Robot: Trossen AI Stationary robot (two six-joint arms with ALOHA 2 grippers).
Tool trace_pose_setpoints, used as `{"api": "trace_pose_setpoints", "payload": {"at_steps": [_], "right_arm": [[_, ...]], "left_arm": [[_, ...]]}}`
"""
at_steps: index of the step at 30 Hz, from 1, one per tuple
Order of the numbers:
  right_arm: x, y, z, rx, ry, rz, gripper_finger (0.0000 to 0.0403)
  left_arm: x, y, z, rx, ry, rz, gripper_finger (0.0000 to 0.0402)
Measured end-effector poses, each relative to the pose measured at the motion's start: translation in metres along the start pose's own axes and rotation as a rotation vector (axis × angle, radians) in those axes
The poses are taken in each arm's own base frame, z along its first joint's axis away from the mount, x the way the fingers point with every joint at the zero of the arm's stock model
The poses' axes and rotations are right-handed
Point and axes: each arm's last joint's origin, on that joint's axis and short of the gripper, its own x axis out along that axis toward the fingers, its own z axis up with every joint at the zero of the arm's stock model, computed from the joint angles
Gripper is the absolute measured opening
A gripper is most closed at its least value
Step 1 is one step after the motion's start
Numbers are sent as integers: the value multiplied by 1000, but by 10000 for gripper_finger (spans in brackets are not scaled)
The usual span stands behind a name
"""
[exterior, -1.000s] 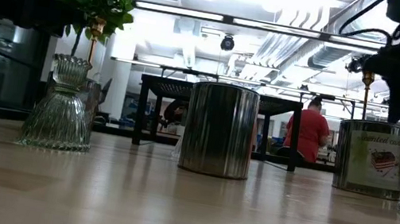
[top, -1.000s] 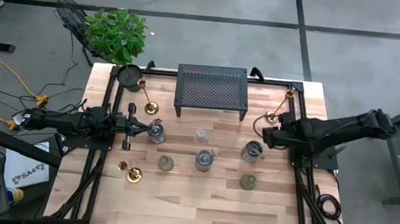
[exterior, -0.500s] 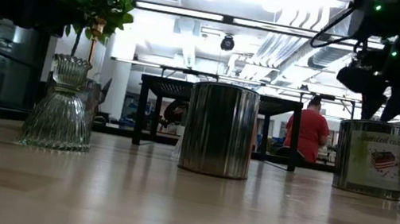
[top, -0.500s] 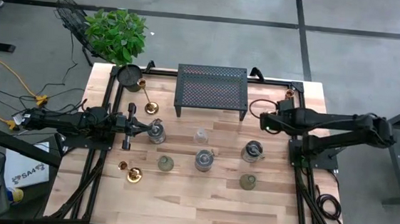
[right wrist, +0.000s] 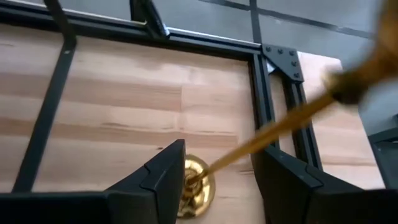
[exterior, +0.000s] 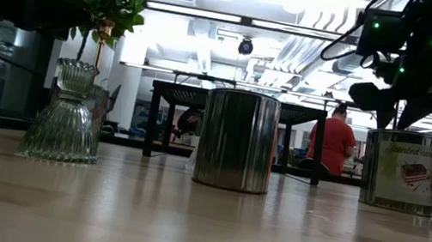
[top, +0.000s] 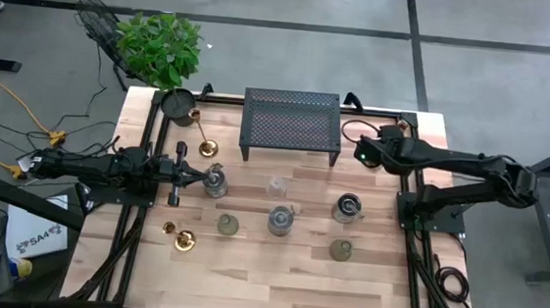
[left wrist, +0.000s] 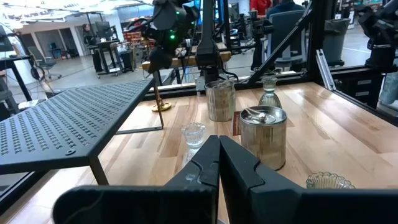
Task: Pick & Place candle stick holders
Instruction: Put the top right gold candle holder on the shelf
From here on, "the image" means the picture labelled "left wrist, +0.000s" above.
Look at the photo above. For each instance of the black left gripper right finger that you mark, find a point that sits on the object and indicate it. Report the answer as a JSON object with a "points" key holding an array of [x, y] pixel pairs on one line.
{"points": [[311, 208]]}

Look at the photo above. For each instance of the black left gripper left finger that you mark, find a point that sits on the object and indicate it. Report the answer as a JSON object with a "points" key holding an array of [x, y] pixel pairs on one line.
{"points": [[140, 205]]}

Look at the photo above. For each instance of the green glass candle holder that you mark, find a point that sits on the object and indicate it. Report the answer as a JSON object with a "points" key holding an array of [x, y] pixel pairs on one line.
{"points": [[270, 98], [329, 182]]}

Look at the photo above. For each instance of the grey glass jar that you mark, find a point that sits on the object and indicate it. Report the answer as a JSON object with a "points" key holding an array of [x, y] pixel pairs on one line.
{"points": [[263, 143]]}

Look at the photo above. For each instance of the tall gold candlestick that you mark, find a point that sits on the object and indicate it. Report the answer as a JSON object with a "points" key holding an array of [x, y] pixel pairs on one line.
{"points": [[161, 107]]}

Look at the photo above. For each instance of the silver candle tin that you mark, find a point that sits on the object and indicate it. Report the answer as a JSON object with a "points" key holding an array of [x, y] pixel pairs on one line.
{"points": [[220, 101]]}

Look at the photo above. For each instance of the clear glass candle holder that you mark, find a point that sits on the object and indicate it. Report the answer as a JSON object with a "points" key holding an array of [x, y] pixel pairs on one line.
{"points": [[193, 133]]}

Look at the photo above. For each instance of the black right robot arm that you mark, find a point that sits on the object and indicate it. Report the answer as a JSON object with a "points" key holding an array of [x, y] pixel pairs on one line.
{"points": [[208, 31]]}

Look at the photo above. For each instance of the wooden bench top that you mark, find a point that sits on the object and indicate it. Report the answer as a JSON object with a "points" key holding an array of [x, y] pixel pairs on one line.
{"points": [[186, 60]]}

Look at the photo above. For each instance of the black desk monitor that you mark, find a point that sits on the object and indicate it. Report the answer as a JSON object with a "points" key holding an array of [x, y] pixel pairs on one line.
{"points": [[104, 29]]}

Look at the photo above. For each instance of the black rolling desk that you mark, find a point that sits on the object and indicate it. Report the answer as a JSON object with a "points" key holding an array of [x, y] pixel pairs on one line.
{"points": [[105, 49]]}

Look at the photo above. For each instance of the black machine on tripod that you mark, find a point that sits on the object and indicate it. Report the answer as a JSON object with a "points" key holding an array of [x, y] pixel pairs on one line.
{"points": [[259, 31]]}

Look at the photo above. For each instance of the person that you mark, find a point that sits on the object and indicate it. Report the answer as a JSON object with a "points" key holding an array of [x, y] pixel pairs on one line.
{"points": [[260, 7], [88, 35], [284, 5]]}

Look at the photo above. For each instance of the black perforated metal shelf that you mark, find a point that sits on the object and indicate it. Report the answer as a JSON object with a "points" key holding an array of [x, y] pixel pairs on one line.
{"points": [[62, 124]]}

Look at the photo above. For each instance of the blue-grey office chair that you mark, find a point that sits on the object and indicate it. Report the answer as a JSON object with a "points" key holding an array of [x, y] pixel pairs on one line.
{"points": [[286, 37]]}

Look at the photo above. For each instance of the black drawer cabinet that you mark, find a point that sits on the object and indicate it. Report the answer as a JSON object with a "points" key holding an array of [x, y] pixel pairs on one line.
{"points": [[357, 90]]}

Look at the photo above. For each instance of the grey office chair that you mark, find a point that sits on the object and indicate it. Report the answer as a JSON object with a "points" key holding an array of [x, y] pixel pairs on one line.
{"points": [[42, 60]]}

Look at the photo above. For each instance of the silver aluminium extrusion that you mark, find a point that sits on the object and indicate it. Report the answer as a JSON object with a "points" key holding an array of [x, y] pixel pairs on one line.
{"points": [[325, 70]]}

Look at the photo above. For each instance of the grey trash bin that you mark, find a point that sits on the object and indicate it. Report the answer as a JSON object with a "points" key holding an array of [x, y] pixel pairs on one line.
{"points": [[335, 40]]}

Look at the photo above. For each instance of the black office table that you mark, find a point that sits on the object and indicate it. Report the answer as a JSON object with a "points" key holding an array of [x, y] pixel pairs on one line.
{"points": [[12, 59]]}

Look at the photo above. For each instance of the black equipment on stand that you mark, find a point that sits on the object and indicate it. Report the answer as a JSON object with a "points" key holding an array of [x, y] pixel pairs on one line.
{"points": [[381, 25]]}

